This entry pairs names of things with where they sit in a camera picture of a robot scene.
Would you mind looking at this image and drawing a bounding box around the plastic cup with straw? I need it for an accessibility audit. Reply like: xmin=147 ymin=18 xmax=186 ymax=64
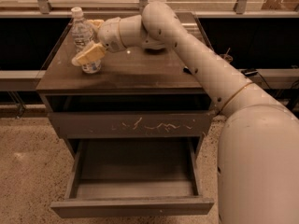
xmin=221 ymin=49 xmax=233 ymax=63

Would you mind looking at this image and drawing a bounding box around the open lower drawer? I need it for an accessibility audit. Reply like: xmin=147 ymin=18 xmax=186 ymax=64
xmin=51 ymin=137 xmax=214 ymax=218

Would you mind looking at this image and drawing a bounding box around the black cable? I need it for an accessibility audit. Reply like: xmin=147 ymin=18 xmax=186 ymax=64
xmin=255 ymin=72 xmax=299 ymax=91

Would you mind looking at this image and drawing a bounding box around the black power adapter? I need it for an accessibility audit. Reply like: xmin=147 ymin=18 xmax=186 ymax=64
xmin=241 ymin=68 xmax=258 ymax=77

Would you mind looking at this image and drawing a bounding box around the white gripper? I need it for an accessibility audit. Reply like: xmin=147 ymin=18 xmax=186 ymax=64
xmin=71 ymin=17 xmax=125 ymax=66

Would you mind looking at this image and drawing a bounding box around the white ceramic bowl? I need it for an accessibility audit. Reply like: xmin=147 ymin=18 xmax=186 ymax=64
xmin=143 ymin=43 xmax=165 ymax=50

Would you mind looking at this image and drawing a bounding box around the clear plastic water bottle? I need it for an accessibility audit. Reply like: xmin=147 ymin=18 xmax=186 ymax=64
xmin=71 ymin=7 xmax=101 ymax=74

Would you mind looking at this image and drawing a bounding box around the black remote control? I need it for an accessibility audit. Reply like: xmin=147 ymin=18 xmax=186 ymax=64
xmin=183 ymin=66 xmax=192 ymax=75

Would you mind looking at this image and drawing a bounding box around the brown drawer cabinet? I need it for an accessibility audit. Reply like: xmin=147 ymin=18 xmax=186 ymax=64
xmin=36 ymin=35 xmax=216 ymax=154

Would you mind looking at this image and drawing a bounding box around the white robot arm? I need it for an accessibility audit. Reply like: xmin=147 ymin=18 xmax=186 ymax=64
xmin=72 ymin=2 xmax=299 ymax=224

